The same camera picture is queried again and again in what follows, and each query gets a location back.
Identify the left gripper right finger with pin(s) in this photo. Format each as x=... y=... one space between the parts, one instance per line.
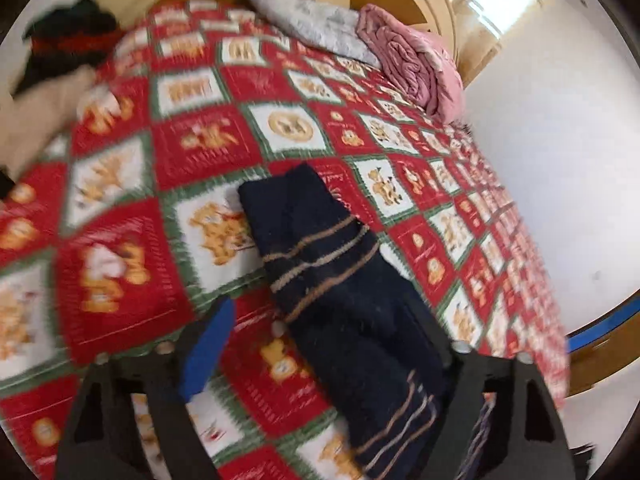
x=494 y=417

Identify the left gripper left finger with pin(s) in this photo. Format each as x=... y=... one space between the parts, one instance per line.
x=101 y=439

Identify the navy patterned knit sweater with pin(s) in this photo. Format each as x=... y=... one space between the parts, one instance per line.
x=338 y=296

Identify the dark and beige clothes pile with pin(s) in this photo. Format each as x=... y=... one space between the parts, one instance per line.
x=67 y=44

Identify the red patchwork bear bedspread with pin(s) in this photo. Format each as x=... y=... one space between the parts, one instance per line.
x=247 y=258

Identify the folded pink blanket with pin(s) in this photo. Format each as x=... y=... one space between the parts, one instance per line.
x=418 y=63

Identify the beige patterned curtain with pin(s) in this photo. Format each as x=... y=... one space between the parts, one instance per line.
x=510 y=5

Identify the grey pillow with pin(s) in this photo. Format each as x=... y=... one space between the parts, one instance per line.
x=319 y=25

